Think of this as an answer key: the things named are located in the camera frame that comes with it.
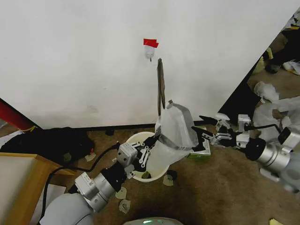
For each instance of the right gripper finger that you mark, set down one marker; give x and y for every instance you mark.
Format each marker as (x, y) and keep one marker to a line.
(209, 119)
(199, 140)

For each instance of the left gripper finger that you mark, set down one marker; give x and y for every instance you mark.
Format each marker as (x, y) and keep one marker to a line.
(150, 141)
(143, 165)

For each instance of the translucent garbage bag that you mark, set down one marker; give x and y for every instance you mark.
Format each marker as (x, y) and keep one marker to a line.
(174, 129)

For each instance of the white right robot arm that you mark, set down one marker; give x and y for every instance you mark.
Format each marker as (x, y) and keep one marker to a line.
(274, 155)

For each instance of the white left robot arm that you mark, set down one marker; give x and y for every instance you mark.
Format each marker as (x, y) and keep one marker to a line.
(65, 208)

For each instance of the white round trash bin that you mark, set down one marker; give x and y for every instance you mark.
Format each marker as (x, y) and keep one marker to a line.
(136, 140)

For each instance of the black cloth bag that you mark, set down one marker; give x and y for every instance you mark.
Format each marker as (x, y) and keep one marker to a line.
(47, 143)

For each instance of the green scrap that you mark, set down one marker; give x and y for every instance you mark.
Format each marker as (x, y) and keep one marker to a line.
(146, 175)

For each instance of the green and white box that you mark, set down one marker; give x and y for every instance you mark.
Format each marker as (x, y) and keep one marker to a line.
(201, 153)

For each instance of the pale paper scrap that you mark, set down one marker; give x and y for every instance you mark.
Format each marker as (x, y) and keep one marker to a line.
(90, 157)
(120, 192)
(124, 205)
(168, 181)

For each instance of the dark crumpled scrap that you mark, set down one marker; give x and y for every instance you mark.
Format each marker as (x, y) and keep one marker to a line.
(173, 174)

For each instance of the black leaning panel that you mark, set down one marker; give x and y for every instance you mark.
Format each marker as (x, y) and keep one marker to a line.
(241, 103)

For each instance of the small black block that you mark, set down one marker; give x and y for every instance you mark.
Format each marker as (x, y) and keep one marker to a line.
(109, 132)

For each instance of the crumpled white plastic bags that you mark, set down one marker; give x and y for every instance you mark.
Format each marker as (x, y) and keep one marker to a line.
(279, 110)

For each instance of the white robot front shell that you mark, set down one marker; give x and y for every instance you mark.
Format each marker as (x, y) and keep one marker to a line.
(152, 221)

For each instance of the white paper sheet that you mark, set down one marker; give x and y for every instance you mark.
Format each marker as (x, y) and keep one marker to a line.
(56, 189)

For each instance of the yellow paper piece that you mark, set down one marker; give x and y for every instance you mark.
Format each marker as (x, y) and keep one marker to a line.
(277, 222)

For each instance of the dark clutter pile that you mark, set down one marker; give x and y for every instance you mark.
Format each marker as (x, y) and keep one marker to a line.
(277, 54)

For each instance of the red tape piece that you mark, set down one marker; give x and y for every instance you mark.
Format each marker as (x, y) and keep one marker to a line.
(150, 42)

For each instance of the red board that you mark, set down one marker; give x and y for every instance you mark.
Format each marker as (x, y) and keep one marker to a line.
(14, 116)

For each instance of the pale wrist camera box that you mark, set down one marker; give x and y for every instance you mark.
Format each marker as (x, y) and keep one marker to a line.
(243, 120)
(127, 153)

